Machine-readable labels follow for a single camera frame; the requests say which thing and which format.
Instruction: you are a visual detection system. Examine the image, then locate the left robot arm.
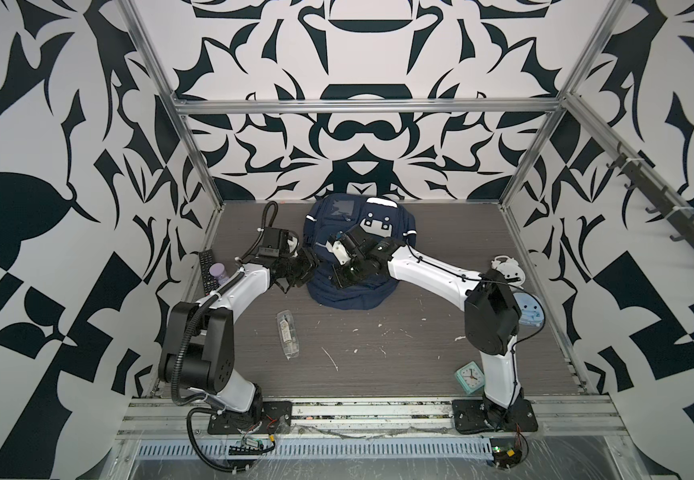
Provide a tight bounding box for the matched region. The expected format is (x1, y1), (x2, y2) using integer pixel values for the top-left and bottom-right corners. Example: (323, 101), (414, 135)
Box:
(158, 227), (319, 418)

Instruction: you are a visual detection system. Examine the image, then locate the light blue small case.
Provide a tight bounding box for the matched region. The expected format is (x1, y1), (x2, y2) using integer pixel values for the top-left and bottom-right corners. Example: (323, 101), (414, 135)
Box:
(513, 291), (545, 327)

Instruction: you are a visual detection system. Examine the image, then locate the small purple bottle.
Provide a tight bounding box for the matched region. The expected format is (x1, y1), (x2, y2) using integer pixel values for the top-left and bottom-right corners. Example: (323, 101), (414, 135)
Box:
(209, 262), (229, 285)

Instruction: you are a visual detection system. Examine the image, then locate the green square alarm clock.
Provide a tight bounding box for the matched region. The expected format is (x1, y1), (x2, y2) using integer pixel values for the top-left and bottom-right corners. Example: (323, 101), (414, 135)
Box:
(454, 361), (485, 395)

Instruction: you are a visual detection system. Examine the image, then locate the navy blue student backpack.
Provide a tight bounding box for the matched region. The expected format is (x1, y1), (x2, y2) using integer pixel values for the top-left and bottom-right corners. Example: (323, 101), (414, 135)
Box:
(303, 193), (417, 310)

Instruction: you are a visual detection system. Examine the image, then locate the clear plastic pen box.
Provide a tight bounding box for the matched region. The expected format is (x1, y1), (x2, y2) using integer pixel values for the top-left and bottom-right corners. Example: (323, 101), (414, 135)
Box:
(276, 310), (300, 360)

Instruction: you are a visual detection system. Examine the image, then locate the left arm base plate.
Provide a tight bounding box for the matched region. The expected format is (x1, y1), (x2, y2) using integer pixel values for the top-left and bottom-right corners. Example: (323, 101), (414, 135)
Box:
(207, 401), (293, 435)

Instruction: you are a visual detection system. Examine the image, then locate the black corrugated cable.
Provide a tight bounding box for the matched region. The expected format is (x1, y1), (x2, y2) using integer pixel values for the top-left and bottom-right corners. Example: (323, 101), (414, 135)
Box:
(186, 407), (276, 475)

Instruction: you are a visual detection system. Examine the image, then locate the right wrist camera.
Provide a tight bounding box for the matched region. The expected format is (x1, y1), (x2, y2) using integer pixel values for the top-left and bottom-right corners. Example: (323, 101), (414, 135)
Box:
(326, 235), (355, 265)

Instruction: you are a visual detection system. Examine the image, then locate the aluminium frame rail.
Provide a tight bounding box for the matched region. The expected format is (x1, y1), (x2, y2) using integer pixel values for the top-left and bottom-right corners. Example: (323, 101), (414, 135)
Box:
(117, 395), (628, 438)

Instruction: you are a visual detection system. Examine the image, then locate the wall hook rail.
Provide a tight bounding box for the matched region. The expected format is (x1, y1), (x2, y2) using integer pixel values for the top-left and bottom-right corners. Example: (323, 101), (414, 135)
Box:
(607, 141), (694, 250)

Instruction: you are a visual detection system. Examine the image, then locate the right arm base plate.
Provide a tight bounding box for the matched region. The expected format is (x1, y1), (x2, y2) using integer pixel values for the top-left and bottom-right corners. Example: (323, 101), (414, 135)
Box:
(451, 397), (539, 435)

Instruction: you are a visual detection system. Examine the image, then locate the black remote control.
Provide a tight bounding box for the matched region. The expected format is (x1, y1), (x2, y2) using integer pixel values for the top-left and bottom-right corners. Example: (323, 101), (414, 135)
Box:
(198, 249), (219, 295)

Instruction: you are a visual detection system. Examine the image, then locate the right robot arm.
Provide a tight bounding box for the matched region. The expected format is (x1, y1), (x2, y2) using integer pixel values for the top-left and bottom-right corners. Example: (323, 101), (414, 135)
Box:
(326, 226), (522, 416)

